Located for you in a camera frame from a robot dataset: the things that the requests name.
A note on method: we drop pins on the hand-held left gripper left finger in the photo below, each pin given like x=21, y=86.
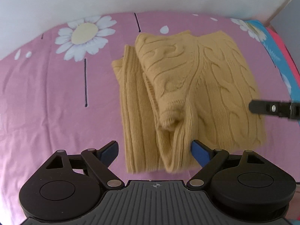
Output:
x=110, y=151

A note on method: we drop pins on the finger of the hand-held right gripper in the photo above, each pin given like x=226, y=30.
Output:
x=271, y=109

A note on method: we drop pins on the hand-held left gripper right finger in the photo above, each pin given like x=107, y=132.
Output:
x=199, y=152

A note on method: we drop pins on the pink floral bedsheet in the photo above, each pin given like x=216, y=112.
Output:
x=46, y=98

